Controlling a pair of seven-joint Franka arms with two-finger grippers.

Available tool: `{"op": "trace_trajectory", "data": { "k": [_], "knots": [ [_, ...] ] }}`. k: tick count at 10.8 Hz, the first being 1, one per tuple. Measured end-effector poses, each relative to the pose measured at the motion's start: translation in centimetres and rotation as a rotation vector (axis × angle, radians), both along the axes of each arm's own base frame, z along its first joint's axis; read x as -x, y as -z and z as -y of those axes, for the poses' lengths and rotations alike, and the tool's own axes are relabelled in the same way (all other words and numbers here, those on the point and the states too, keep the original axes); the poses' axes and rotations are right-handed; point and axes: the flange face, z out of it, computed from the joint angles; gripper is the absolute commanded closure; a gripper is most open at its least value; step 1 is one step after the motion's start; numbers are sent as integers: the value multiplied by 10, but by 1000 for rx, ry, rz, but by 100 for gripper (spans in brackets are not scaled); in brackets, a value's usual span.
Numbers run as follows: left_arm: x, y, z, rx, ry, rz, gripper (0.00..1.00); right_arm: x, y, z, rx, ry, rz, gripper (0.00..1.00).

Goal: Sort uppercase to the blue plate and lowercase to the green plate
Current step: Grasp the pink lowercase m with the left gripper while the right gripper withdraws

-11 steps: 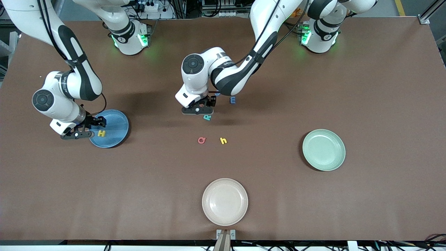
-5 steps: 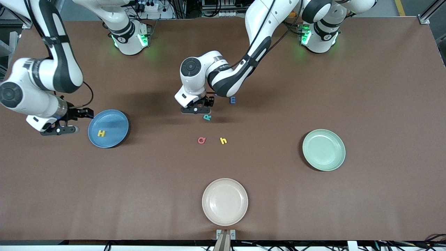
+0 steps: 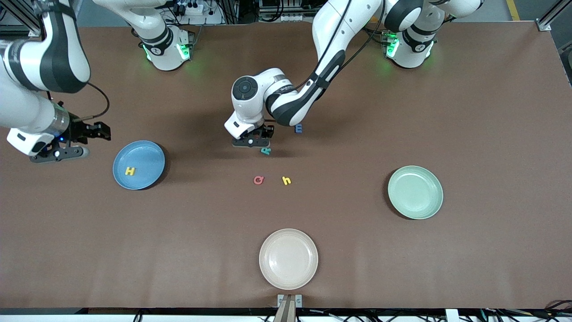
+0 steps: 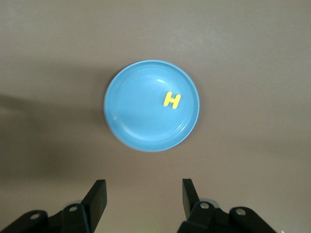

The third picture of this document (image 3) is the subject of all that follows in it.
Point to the pink foam letter Q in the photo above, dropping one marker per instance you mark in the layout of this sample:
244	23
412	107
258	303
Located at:
255	180

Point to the yellow foam capital H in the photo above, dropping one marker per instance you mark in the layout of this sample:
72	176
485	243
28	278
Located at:
130	171

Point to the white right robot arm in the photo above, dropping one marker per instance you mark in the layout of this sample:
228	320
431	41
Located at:
27	58

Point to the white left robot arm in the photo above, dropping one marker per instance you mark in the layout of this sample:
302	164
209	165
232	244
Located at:
339	27

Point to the blue plate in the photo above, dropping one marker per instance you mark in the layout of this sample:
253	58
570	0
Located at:
138	179

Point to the beige plate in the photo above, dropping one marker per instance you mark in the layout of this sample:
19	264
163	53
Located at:
288	259

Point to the green plate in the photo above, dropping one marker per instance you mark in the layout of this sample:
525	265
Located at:
415	192

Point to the yellow foam small h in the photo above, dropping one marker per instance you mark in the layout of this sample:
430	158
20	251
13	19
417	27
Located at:
286	180

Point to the brown table mat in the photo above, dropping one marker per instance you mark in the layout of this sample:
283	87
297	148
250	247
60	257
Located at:
89	246

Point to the electronics rack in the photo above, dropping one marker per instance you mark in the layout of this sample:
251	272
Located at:
286	11

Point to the white power strip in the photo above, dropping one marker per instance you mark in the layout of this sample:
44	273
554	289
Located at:
192	9

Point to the metal camera stand bracket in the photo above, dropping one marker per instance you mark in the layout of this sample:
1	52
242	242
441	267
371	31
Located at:
281	298

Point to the aluminium frame profile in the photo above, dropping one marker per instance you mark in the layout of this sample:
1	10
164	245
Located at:
544	26

